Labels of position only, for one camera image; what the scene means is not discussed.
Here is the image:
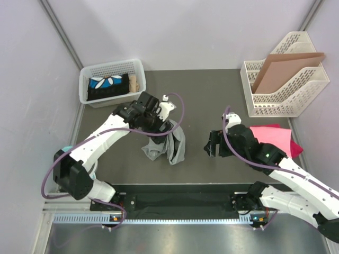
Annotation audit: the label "aluminium frame rail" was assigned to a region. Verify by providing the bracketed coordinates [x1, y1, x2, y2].
[33, 197, 338, 253]

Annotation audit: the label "teal cat ear headphones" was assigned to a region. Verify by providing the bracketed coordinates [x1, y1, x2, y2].
[62, 146, 99, 179]

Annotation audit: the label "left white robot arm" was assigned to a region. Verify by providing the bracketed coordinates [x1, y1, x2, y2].
[53, 92, 176, 210]

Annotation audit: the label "white file organizer rack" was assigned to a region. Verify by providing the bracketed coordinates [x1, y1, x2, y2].
[240, 31, 331, 118]

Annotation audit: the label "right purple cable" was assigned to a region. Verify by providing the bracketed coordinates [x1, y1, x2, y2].
[221, 105, 339, 231]

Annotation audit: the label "beige folded cloth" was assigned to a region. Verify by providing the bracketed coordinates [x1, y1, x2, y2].
[129, 75, 139, 93]

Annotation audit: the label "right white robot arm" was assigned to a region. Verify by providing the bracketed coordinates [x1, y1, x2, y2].
[204, 124, 338, 242]

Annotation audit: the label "grey slotted cable duct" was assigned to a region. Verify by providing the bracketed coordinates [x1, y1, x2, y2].
[53, 213, 266, 225]

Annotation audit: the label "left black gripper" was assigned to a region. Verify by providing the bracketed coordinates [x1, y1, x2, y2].
[141, 108, 173, 144]

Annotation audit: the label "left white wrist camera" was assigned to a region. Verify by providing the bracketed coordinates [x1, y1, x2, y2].
[156, 95, 176, 122]

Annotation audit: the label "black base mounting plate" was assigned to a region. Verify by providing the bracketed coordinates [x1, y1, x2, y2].
[60, 183, 279, 219]

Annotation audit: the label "black shirt with flower print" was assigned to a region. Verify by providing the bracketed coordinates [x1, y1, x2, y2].
[87, 74, 129, 101]

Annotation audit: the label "light pink folded shirt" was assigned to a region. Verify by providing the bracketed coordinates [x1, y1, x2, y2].
[250, 126, 291, 157]

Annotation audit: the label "white perforated plastic basket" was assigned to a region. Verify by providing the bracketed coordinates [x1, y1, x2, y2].
[78, 59, 146, 108]

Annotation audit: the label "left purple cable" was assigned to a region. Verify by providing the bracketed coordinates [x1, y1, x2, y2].
[41, 92, 185, 231]

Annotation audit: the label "grey t shirt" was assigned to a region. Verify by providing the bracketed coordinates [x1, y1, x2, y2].
[142, 126, 186, 166]

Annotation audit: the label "magenta folded shirt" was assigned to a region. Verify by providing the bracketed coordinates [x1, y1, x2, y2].
[263, 123, 303, 158]

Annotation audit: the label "brown cardboard sheet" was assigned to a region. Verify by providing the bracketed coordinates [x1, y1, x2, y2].
[252, 52, 325, 94]

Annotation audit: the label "purple cable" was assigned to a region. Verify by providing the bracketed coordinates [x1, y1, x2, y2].
[221, 105, 339, 231]
[41, 92, 185, 231]

